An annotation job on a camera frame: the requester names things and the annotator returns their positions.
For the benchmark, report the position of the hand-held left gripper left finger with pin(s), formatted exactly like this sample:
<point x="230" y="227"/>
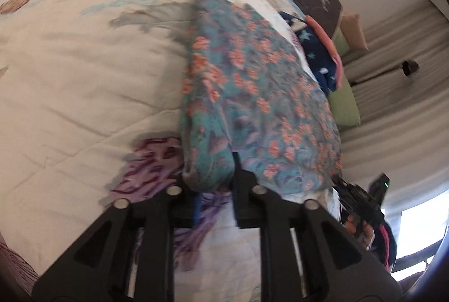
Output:
<point x="154" y="218"/>

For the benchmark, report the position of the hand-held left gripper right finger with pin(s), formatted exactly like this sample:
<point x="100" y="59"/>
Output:
<point x="273" y="218"/>

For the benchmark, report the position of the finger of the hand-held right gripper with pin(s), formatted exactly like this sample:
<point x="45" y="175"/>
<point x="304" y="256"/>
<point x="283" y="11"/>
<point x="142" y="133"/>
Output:
<point x="342" y="184"/>

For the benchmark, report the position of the teal floral shirt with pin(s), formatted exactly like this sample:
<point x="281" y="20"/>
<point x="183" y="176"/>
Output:
<point x="252" y="95"/>

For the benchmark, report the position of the person's right forearm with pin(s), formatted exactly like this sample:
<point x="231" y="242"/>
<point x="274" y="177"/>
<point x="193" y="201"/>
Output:
<point x="384" y="246"/>

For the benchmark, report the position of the person's right hand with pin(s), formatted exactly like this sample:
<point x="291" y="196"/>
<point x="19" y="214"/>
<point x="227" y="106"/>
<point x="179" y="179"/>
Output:
<point x="359" y="230"/>

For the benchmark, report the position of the bright window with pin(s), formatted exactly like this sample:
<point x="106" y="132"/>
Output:
<point x="421" y="235"/>

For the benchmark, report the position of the grey pleated curtain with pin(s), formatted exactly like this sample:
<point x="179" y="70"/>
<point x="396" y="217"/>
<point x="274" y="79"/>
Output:
<point x="396" y="133"/>

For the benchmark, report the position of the large green pillow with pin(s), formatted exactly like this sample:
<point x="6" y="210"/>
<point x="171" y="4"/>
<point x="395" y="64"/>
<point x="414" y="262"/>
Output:
<point x="345" y="105"/>

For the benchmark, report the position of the navy star-print garment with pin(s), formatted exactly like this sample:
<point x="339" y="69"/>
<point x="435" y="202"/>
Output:
<point x="315" y="56"/>

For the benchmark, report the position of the black floor lamp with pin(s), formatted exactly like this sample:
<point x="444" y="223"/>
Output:
<point x="408" y="68"/>

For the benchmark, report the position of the small green pillow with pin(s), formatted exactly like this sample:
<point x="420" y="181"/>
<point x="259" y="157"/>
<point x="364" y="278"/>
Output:
<point x="342" y="42"/>

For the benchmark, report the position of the pink garment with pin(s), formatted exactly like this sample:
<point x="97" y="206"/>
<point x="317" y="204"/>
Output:
<point x="324" y="39"/>

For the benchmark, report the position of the beige pillow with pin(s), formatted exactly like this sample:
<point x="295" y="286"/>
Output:
<point x="354" y="30"/>

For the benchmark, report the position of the white shell-print quilt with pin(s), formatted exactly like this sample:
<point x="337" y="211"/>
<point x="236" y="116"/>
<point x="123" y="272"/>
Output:
<point x="87" y="60"/>

